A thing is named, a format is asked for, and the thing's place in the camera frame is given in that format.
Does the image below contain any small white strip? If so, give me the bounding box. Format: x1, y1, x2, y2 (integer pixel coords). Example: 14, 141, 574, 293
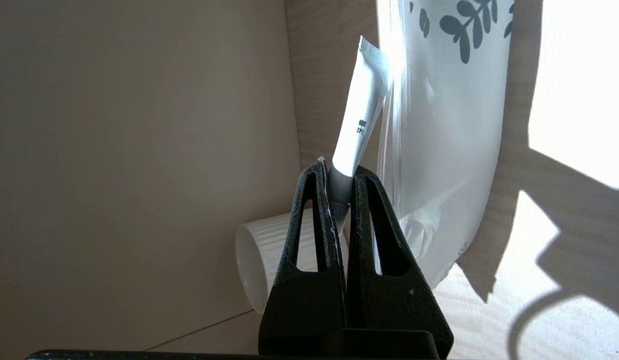
327, 35, 390, 237

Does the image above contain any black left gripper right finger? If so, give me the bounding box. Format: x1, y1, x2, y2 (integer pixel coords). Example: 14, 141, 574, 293
346, 165, 454, 358

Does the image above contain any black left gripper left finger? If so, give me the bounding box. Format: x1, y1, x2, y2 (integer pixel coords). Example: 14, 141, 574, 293
258, 159, 348, 357

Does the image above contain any light wood shelf desk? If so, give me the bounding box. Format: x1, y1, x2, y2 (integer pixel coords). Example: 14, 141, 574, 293
0, 0, 619, 360

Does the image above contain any white ribbed ceramic mug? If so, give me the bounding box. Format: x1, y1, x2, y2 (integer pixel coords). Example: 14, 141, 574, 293
234, 207, 351, 315

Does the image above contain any white floral zipper pouch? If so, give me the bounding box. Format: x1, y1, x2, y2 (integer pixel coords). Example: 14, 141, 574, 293
377, 0, 515, 291

